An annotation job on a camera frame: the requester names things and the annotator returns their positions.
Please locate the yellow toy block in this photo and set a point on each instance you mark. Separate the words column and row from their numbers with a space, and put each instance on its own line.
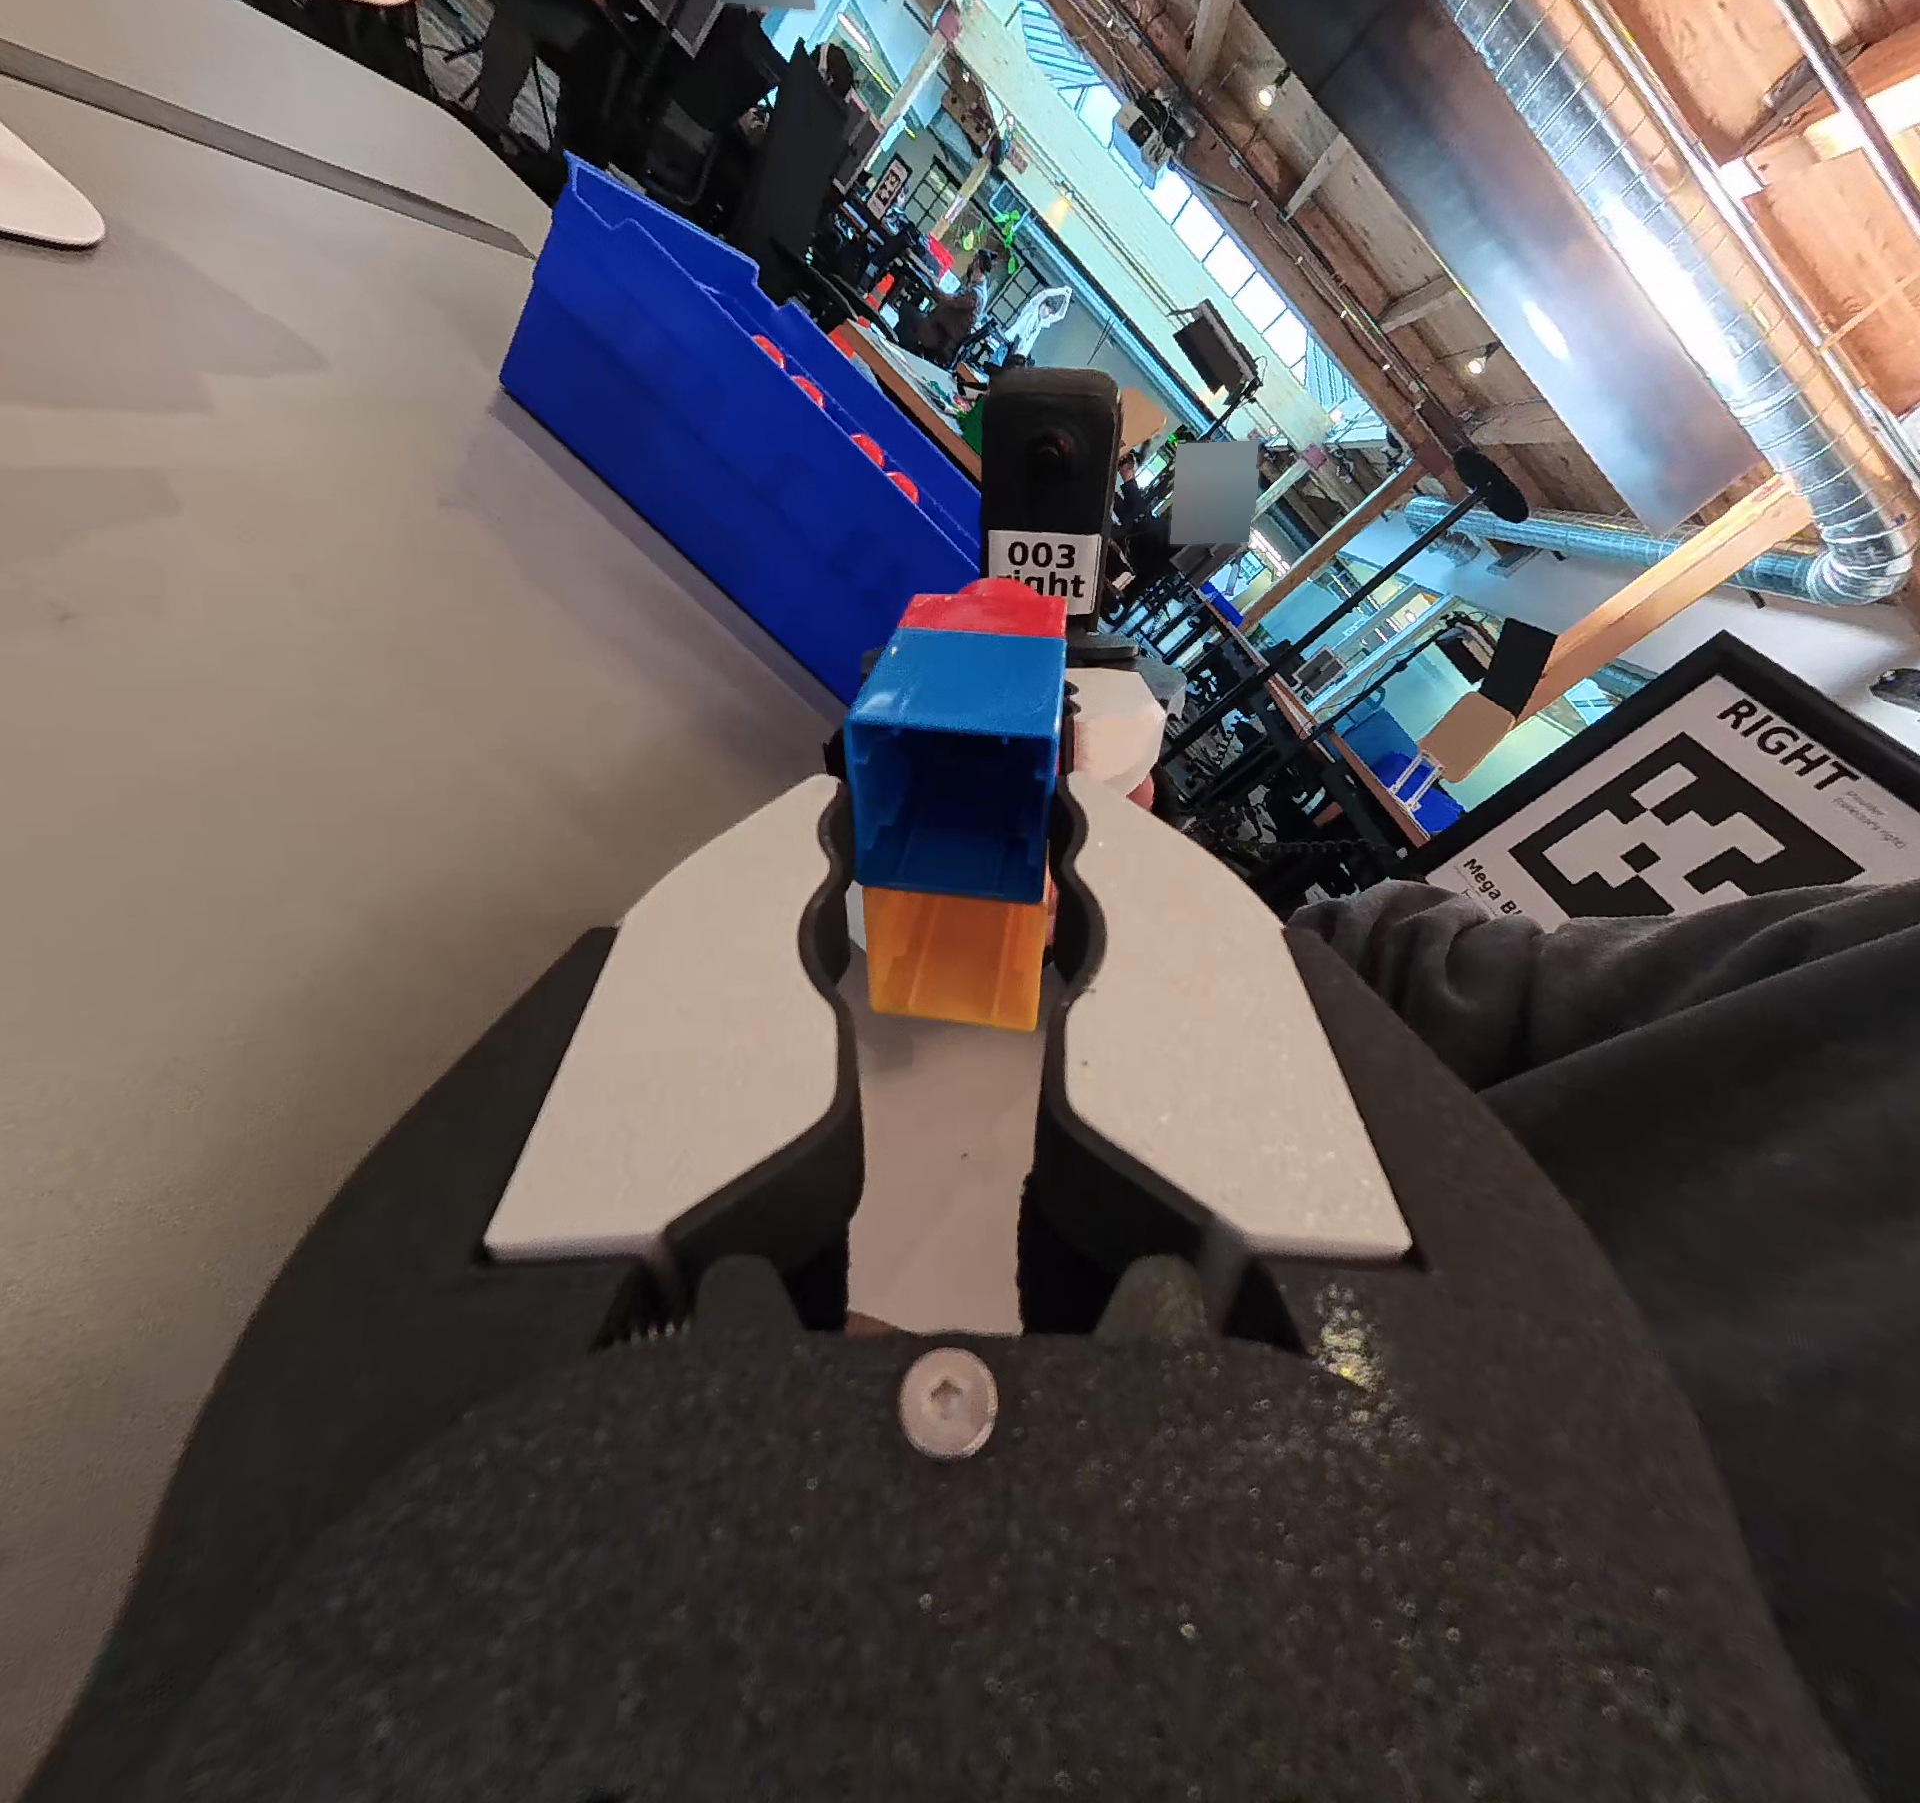
column 951, row 961

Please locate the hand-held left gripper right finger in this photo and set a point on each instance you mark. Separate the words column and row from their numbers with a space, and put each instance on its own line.
column 1230, row 1067

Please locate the silver ventilation duct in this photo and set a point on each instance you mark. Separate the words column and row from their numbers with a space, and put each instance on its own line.
column 1628, row 229

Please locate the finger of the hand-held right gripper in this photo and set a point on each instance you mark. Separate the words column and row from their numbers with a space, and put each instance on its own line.
column 1118, row 732

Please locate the grey desk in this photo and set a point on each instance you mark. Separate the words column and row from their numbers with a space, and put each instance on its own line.
column 300, row 634

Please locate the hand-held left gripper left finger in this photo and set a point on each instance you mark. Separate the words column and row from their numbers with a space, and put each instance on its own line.
column 675, row 1067

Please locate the black white marker board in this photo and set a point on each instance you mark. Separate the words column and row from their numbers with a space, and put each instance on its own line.
column 1679, row 813

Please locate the blue plastic storage bin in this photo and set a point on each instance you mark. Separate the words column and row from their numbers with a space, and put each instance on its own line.
column 675, row 408

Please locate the blue toy block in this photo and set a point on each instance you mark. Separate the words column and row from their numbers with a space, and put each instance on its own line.
column 961, row 701

